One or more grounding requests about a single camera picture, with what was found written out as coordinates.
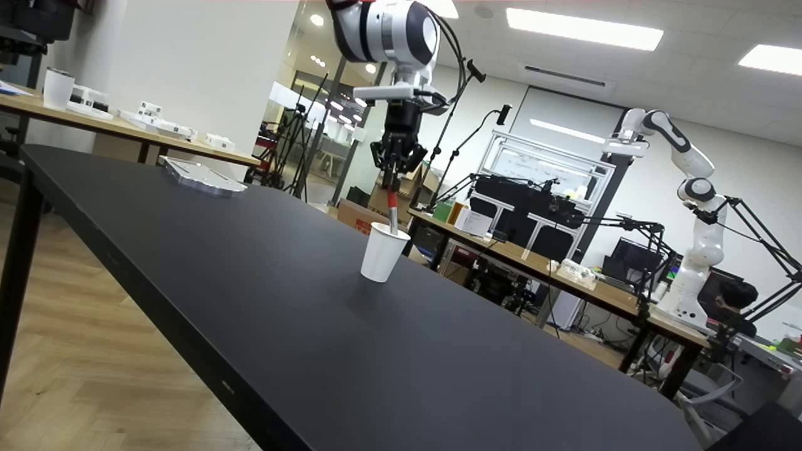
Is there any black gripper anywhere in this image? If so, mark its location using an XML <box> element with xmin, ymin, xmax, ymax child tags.
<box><xmin>371</xmin><ymin>100</ymin><xmax>425</xmax><ymax>173</ymax></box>

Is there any red marker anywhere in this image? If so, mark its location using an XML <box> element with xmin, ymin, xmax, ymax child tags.
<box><xmin>386</xmin><ymin>191</ymin><xmax>398</xmax><ymax>233</ymax></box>

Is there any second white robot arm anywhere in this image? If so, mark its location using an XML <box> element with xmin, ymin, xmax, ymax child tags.
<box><xmin>607</xmin><ymin>108</ymin><xmax>727</xmax><ymax>331</ymax></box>

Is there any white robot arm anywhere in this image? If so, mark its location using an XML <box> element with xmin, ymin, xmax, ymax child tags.
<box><xmin>326</xmin><ymin>0</ymin><xmax>445</xmax><ymax>176</ymax></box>

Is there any white paper cup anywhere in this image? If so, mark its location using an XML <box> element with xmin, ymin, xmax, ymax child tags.
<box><xmin>361</xmin><ymin>223</ymin><xmax>411</xmax><ymax>283</ymax></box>

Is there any black microphone stand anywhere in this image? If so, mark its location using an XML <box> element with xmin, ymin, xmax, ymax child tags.
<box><xmin>413</xmin><ymin>57</ymin><xmax>513</xmax><ymax>212</ymax></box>

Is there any black equipment rack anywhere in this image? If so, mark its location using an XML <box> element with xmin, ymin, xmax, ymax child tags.
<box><xmin>468</xmin><ymin>176</ymin><xmax>583</xmax><ymax>260</ymax></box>

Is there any white tray on table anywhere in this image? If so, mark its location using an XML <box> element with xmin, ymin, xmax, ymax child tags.
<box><xmin>157</xmin><ymin>154</ymin><xmax>246</xmax><ymax>194</ymax></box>

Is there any wooden desk at left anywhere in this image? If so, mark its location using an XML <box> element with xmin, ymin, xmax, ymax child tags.
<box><xmin>0</xmin><ymin>89</ymin><xmax>259</xmax><ymax>167</ymax></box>

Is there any wooden side table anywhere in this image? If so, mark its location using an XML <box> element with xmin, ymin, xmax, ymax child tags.
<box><xmin>408</xmin><ymin>209</ymin><xmax>708</xmax><ymax>399</ymax></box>

